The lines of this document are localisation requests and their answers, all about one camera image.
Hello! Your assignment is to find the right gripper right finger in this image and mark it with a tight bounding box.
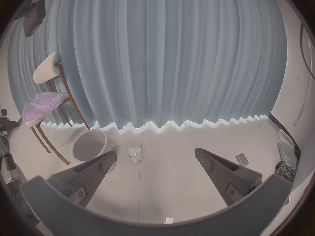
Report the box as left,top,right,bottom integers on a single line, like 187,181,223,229
195,148,262,207

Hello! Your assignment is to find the pale green plastic container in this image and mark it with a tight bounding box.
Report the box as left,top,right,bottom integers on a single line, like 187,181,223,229
278,129,297,170

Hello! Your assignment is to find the white trash bin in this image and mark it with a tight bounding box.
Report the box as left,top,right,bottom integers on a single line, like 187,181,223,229
72,129,116,173

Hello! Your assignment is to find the purple plastic bag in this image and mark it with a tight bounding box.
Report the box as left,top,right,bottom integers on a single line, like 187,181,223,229
22,93,69,123

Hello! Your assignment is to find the crumpled black plastic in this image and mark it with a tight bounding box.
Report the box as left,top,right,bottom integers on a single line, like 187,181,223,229
275,161,295,182

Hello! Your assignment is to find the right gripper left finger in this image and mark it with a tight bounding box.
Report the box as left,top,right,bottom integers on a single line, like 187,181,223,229
49,151,116,207

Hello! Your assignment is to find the crumpled white paper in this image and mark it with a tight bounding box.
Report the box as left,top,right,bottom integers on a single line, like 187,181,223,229
127,146,143,164

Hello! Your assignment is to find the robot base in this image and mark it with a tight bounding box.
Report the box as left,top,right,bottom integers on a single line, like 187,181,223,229
4,167,40,228

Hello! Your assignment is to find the pale blue curtain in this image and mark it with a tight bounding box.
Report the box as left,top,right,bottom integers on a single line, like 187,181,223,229
7,0,288,135

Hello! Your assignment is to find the wooden chair with cream cushions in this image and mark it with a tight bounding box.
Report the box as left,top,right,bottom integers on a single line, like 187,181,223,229
23,52,90,166

